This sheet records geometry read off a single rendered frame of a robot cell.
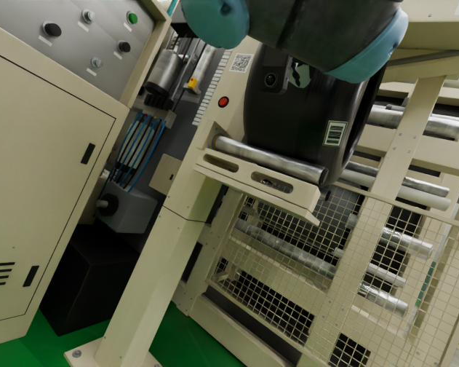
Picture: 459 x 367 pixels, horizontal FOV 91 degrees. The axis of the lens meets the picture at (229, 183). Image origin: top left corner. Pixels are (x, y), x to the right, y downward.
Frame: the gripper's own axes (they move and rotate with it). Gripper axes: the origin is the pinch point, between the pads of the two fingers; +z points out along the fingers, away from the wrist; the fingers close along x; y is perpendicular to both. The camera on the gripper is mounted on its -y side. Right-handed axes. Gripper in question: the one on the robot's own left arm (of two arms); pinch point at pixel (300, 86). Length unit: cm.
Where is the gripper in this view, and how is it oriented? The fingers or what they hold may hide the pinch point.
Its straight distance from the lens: 57.0
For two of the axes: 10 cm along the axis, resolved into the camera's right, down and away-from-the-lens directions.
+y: 4.1, -9.1, 0.5
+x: -8.1, -3.3, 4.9
